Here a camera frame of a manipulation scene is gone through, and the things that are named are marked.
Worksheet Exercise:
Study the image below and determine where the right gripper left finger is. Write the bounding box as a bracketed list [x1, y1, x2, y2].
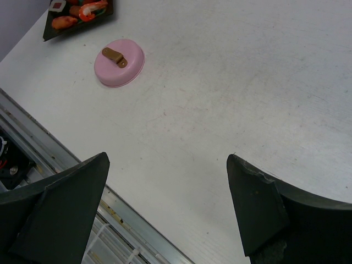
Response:
[1, 152, 110, 263]

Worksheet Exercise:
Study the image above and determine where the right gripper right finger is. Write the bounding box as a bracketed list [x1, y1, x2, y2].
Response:
[227, 154, 351, 263]

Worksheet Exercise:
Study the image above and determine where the orange fried piece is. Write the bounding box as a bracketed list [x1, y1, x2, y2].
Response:
[51, 16, 78, 30]

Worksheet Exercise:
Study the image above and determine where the black square food plate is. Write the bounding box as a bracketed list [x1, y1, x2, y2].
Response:
[43, 1, 114, 41]

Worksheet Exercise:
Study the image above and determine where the toy shrimp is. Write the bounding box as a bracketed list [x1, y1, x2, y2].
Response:
[79, 1, 108, 22]

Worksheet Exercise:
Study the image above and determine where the brown tofu roll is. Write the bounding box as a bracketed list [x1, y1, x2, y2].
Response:
[69, 5, 81, 18]

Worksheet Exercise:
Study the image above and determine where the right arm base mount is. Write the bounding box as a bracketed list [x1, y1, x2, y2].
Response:
[1, 129, 35, 190]

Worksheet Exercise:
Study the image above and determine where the aluminium frame rail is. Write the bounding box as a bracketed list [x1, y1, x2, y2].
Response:
[1, 92, 190, 263]

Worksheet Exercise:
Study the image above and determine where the pink lid with brown handle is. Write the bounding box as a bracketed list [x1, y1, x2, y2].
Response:
[94, 39, 145, 87]

